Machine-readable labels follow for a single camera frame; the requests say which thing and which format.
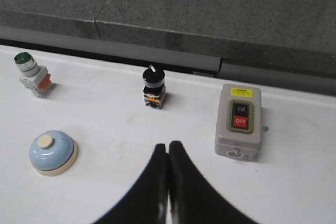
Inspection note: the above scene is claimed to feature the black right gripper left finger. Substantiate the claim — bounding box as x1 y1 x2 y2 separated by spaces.
95 144 168 223

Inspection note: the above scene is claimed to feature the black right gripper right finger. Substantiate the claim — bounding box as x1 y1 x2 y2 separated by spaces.
169 141 255 223

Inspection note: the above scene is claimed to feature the blue and cream desk bell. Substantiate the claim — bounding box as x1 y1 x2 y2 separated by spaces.
29 130 79 176

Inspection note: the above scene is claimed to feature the grey stone countertop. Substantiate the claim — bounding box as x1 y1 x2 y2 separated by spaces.
1 0 335 95

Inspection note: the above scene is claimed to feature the grey on-off switch box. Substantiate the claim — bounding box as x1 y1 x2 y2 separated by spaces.
214 84 261 161

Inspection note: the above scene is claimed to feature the black rotary selector switch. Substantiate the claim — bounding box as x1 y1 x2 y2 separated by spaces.
142 65 166 109

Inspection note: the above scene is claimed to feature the green pilot light switch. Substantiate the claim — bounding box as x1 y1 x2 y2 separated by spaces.
14 52 51 98

